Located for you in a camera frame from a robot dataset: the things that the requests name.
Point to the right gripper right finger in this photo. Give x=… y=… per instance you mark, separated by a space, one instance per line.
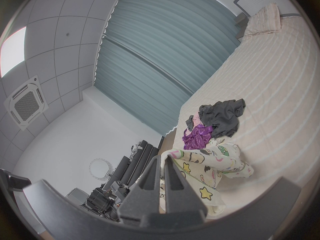
x=180 y=196

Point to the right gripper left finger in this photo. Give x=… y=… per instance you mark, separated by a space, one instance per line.
x=145 y=196

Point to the white printed pyjama top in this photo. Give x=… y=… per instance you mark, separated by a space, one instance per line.
x=220 y=164

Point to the heap of grey clothes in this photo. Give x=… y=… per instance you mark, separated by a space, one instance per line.
x=135 y=150

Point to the pile of clothes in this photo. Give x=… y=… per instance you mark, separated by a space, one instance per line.
x=220 y=116

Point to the bed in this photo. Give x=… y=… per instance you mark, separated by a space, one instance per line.
x=275 y=96

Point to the dark grey chest of drawers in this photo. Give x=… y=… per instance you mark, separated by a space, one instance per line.
x=145 y=161

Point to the dark grey dressing table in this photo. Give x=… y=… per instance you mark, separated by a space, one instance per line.
x=120 y=171

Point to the round table mirror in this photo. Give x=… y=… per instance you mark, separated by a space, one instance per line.
x=100 y=168

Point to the blue-green curtain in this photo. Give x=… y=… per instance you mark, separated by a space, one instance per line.
x=175 y=26
x=140 y=89

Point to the ceiling air conditioner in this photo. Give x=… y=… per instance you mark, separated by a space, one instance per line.
x=26 y=102

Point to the grey bedside table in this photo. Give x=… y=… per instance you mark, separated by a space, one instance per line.
x=241 y=25

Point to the cream pillow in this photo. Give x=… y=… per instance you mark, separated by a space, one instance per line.
x=262 y=21

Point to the ceiling light panel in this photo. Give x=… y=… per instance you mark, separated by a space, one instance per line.
x=13 y=51

